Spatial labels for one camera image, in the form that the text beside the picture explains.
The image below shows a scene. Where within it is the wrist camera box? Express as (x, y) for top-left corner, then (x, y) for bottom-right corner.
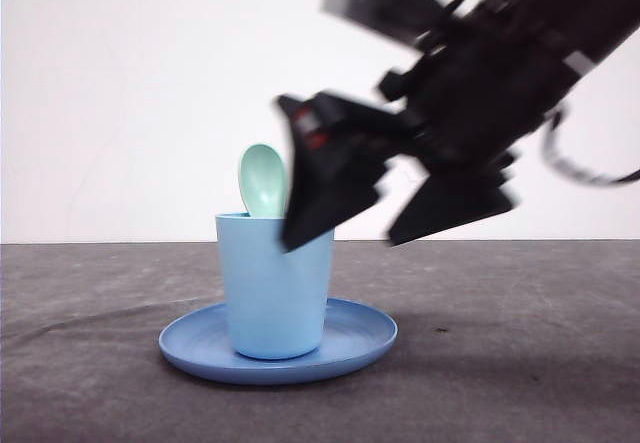
(321, 0), (444, 48)

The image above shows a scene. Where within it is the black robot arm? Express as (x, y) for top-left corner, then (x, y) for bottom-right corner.
(278, 0), (639, 250)

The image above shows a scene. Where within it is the light blue plastic cup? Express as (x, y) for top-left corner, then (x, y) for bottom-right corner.
(215, 213), (334, 360)

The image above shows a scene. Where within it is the mint green plastic spoon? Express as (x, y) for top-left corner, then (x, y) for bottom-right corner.
(238, 144), (288, 218)

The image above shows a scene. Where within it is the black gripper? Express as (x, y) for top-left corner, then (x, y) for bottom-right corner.
(276, 34), (575, 251)

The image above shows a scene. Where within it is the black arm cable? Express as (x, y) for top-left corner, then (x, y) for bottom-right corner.
(542, 102), (640, 188)

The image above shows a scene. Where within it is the blue plastic plate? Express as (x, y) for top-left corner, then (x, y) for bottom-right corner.
(158, 298), (398, 386)

